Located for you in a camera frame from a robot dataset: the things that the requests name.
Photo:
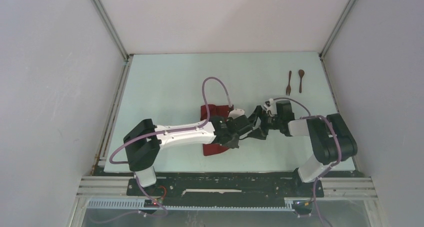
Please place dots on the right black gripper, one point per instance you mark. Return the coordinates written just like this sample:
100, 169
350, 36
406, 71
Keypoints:
261, 133

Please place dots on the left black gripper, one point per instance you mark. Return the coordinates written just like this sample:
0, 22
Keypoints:
233, 144

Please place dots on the red cloth napkin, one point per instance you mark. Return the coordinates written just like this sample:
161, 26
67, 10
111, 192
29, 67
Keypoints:
215, 110

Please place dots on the brown wooden fork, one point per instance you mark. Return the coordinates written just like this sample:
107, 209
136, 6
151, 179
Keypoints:
288, 87

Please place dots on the brown wooden spoon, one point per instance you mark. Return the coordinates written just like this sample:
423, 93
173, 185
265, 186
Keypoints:
301, 74

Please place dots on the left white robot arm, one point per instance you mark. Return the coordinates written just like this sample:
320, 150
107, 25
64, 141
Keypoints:
146, 140

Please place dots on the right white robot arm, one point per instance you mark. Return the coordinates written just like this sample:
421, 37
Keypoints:
330, 138

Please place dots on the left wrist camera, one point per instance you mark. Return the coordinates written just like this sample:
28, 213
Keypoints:
235, 113

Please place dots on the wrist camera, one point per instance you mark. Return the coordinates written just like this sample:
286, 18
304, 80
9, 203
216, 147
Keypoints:
280, 109
235, 113

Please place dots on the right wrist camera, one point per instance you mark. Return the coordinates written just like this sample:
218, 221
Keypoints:
280, 109

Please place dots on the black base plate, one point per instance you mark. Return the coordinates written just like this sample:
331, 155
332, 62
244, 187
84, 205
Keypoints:
271, 189

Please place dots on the aluminium frame rail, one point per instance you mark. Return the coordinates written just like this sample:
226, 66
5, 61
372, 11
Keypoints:
103, 187

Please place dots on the white cable duct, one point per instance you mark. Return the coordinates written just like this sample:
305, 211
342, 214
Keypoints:
139, 204

